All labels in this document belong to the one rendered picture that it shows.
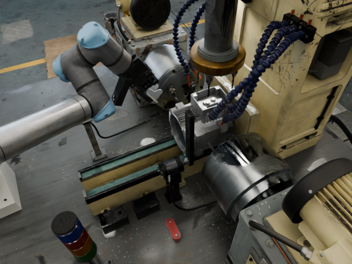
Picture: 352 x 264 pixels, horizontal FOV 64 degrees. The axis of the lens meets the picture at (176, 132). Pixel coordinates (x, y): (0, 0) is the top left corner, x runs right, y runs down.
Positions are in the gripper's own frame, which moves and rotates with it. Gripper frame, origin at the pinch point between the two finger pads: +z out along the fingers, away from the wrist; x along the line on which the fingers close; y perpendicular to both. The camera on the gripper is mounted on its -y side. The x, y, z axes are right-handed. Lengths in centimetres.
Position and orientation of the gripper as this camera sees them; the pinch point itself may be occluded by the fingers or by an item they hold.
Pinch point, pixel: (153, 101)
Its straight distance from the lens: 102.9
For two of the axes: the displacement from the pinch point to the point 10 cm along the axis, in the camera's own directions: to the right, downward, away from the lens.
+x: -4.2, -6.6, 6.2
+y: 7.7, -6.2, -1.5
